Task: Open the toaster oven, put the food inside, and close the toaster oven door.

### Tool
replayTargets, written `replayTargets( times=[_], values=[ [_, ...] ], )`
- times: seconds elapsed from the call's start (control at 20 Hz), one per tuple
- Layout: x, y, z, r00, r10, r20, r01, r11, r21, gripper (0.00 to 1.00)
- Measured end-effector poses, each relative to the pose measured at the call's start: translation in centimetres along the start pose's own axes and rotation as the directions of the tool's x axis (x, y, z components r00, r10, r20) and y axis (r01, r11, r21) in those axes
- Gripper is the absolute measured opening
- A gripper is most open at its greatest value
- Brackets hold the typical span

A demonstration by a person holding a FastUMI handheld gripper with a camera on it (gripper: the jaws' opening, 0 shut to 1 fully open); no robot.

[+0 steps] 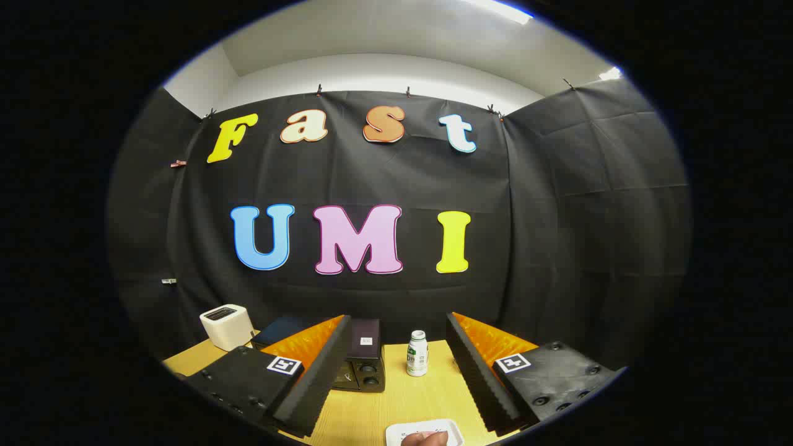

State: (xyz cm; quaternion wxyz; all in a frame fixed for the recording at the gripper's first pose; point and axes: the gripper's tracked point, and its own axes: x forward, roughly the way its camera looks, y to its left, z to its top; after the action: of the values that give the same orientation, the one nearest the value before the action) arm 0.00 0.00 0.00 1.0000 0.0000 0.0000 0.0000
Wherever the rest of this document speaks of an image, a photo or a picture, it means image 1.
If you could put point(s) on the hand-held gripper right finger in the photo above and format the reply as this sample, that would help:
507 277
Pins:
477 384

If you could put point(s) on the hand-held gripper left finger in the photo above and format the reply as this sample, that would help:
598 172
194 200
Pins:
322 384

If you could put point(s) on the black toaster oven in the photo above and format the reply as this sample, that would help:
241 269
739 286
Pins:
365 347

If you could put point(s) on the white square plate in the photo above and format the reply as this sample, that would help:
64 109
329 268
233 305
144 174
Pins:
437 426

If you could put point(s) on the white slot toaster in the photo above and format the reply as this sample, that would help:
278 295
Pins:
226 328

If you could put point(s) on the white bottle with green label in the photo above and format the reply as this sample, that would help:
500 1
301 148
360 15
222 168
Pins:
417 356

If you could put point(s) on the black backdrop cloth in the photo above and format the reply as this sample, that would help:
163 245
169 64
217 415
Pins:
557 217

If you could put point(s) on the small ceiling light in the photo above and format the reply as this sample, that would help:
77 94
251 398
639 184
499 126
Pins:
610 73

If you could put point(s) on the long ceiling light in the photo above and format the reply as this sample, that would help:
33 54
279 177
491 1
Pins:
495 9

